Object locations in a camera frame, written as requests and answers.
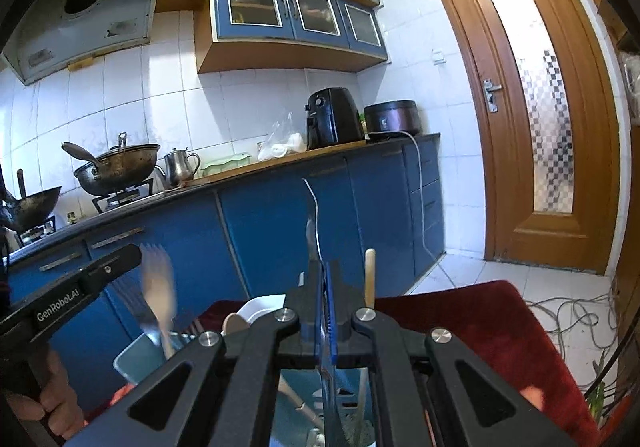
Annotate glass door wall cabinet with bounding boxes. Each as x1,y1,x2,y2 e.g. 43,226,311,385
194,0,390,74

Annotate dark rice cooker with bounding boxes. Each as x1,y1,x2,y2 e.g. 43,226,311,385
363,100,421,143

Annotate range hood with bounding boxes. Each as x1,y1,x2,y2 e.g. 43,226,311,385
0,0,167,87

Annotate white power cable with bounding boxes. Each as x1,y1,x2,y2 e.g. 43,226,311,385
385,130,451,278

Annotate blue base kitchen cabinets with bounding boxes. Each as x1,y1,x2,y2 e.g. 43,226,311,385
0,132,446,408

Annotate light blue utensil box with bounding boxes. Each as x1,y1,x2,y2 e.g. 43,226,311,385
112,294,381,447

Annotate metal door handle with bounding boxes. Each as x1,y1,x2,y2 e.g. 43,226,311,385
482,78,503,114

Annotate person's left hand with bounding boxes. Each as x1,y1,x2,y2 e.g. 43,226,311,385
7,349,87,435

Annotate metal fork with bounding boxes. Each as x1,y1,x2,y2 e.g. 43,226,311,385
114,272,171,358

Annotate curved handle metal utensil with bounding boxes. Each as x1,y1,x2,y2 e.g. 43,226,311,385
301,178,323,278

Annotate small black wok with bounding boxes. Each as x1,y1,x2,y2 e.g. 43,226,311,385
0,168,62,233

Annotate black air fryer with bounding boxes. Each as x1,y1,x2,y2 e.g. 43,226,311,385
306,86,366,150

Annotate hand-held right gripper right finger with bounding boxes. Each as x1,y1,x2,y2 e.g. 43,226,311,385
324,259,576,447

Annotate tangled floor cables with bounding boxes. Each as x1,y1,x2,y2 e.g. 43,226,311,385
525,294,621,378

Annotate green plastic container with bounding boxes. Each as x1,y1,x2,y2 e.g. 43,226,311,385
199,152,251,178

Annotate gas stove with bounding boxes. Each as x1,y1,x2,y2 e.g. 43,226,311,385
15,177,155,248

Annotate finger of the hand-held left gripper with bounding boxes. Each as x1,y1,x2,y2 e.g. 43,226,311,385
80,243,144,295

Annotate red floral blanket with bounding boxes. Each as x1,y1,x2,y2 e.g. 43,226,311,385
85,279,601,447

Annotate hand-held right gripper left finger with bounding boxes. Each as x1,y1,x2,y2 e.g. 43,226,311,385
65,259,326,447

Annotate clear plastic bag with food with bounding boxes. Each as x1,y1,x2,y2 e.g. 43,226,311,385
257,112,307,162

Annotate wooden door with glass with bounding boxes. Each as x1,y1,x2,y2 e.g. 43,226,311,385
421,0,628,275

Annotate metal kettle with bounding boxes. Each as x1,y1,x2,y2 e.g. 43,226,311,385
155,147,202,190

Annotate large black wok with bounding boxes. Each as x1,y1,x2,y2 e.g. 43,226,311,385
74,132,161,197

